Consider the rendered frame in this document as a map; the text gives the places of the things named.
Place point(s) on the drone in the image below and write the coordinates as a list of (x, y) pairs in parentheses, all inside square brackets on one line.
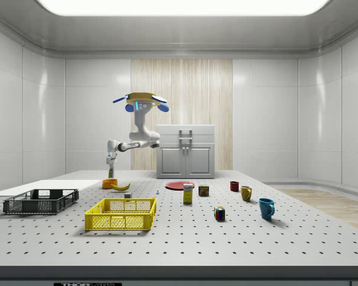
[(140, 96)]

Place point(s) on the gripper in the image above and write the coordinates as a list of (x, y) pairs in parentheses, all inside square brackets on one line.
[(109, 162)]

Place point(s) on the white cabinet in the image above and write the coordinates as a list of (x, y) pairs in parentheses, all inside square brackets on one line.
[(185, 161)]

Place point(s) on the yellow white box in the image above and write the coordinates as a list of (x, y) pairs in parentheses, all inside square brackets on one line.
[(188, 195)]

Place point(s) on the flat-sided can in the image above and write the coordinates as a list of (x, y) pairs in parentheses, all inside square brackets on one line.
[(203, 190)]

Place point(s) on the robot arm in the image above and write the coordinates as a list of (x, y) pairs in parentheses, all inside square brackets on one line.
[(140, 131)]

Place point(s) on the red mug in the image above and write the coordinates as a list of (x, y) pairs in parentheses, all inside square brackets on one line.
[(234, 186)]

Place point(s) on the yellow bowl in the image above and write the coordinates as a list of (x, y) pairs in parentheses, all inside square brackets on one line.
[(107, 184)]

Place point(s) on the white board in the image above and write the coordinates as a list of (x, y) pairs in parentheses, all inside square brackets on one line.
[(47, 185)]

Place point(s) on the yellow banana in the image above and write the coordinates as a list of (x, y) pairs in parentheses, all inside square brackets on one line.
[(120, 187)]

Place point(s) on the yellow mug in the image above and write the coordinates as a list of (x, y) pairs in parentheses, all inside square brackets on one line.
[(245, 193)]

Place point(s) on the red plate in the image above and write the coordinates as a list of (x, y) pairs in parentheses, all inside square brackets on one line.
[(176, 185)]

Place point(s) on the yellow basket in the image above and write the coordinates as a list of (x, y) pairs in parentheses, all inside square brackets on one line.
[(119, 222)]

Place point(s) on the small white bottle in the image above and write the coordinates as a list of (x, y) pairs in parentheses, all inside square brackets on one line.
[(110, 174)]

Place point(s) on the puzzle cube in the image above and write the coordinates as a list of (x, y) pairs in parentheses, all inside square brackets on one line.
[(219, 214)]

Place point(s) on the blue mug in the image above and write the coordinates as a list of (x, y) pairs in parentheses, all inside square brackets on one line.
[(266, 208)]

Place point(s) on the grey cube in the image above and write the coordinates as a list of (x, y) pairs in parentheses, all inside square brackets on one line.
[(127, 195)]

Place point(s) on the dark grey basket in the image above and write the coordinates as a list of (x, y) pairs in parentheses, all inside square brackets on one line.
[(18, 205)]

